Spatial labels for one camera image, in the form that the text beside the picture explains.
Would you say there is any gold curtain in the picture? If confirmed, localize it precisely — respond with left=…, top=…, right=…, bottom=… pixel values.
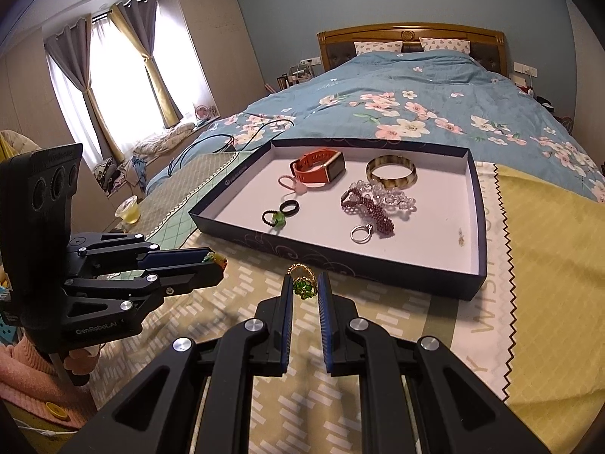
left=82, top=87, right=127, bottom=167
left=109, top=2, right=183, bottom=129

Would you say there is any pink hair tie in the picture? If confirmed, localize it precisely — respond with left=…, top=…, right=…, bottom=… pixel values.
left=277, top=175, right=308, bottom=195

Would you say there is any clothes pile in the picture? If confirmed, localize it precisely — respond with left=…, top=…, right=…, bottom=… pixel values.
left=93, top=155, right=148, bottom=196

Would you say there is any wooden bed headboard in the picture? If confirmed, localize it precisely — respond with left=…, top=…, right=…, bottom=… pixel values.
left=316, top=22, right=510, bottom=78

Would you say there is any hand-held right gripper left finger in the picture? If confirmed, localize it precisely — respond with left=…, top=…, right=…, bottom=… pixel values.
left=59, top=274, right=295, bottom=454

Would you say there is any plastic cup yellow drink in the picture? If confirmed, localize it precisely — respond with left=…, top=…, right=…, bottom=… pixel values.
left=115, top=195, right=141, bottom=226

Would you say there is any yellow knitted garment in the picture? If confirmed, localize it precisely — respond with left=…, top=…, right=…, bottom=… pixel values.
left=0, top=388, right=110, bottom=454

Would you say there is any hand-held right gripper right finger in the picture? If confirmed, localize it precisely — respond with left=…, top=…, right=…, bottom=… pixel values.
left=318, top=272, right=551, bottom=454

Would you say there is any clear crystal bead bracelet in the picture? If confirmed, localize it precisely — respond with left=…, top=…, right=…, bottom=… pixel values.
left=350, top=180, right=419, bottom=214

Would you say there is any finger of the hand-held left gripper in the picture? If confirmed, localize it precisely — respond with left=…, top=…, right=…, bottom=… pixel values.
left=65, top=231, right=214, bottom=278
left=63, top=264, right=228, bottom=319

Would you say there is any olive dash-patterned mat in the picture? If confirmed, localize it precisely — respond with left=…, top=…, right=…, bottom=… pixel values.
left=87, top=232, right=478, bottom=454

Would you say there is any person's left forearm pink sleeve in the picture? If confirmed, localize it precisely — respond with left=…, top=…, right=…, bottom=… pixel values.
left=0, top=339, right=95, bottom=413

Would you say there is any yellow blanket white zigzag border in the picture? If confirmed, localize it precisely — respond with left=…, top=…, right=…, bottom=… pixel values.
left=425, top=162, right=605, bottom=436

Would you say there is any white bedding pile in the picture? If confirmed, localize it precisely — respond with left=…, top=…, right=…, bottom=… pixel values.
left=131, top=122, right=196, bottom=158

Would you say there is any dark red bead bracelet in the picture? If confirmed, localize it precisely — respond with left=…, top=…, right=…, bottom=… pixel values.
left=340, top=188, right=396, bottom=238

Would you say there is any dark blue shallow box tray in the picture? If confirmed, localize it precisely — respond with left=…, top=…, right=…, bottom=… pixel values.
left=189, top=138, right=489, bottom=302

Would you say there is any black hair tie green bead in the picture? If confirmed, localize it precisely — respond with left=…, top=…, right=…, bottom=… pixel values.
left=261, top=209, right=288, bottom=230

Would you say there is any tortoiseshell bangle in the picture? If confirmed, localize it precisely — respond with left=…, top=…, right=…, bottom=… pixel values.
left=365, top=154, right=418, bottom=191

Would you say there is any white dotted pillow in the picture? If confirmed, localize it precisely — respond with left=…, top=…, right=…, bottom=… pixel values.
left=419, top=37, right=472, bottom=54
left=354, top=40, right=404, bottom=56

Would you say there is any bright window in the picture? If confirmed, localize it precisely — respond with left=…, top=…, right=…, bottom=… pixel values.
left=52, top=7, right=164, bottom=157

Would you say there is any blue floral quilt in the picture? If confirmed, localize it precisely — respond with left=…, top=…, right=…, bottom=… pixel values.
left=146, top=51, right=605, bottom=205

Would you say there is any cluster of cosmetic bottles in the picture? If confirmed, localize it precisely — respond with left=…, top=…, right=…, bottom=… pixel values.
left=275, top=64, right=323, bottom=92

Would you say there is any gold ring green gem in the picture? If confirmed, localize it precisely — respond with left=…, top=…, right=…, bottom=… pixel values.
left=286, top=263, right=317, bottom=300

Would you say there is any grey curtain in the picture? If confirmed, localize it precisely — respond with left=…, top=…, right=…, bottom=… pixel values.
left=124, top=0, right=160, bottom=59
left=44, top=13, right=98, bottom=95

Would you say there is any mint quilted blanket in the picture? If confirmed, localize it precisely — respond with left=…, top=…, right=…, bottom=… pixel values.
left=135, top=151, right=258, bottom=239

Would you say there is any black cable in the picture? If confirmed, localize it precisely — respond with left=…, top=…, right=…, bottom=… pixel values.
left=169, top=120, right=295, bottom=177

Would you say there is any orange smartwatch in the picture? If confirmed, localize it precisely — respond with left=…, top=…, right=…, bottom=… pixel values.
left=290, top=150, right=346, bottom=188

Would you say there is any person's left hand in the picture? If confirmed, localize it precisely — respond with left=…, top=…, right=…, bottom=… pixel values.
left=61, top=343, right=101, bottom=387

